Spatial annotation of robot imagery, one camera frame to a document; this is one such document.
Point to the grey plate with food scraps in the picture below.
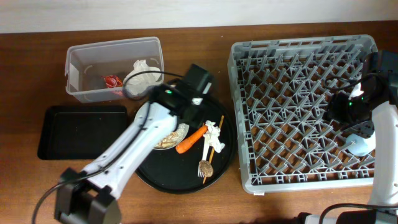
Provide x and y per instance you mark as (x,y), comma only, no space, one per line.
(174,138)

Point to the crumpled white napkin on tray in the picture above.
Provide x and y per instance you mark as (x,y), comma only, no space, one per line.
(213,134)

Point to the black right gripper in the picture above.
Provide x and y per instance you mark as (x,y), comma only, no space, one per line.
(334,104)

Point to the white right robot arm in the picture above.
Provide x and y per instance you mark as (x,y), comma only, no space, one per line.
(382,205)

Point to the wooden chopstick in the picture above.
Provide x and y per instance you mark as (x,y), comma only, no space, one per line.
(211,149)

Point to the brown cookie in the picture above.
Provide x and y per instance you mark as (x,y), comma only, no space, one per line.
(205,169)

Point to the black rectangular tray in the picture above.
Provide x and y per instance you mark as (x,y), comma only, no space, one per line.
(80,132)

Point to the round black serving tray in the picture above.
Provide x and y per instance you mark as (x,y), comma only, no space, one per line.
(171,172)

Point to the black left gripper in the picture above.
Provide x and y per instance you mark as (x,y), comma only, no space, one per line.
(203,119)

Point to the white tissue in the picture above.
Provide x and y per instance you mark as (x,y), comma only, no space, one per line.
(138,85)

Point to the clear plastic waste bin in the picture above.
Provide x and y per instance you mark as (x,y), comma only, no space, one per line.
(87,64)

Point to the white plastic fork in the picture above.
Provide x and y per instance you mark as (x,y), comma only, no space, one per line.
(205,149)

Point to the grey dishwasher rack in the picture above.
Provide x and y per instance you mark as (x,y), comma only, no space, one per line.
(280,90)

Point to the orange carrot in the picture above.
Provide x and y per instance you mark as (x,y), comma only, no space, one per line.
(187,143)

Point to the red snack wrapper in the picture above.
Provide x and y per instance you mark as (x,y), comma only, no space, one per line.
(113,81)

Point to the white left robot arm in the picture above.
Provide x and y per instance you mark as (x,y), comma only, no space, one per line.
(91,196)

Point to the light blue cup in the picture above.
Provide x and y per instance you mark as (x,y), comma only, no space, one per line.
(360,146)

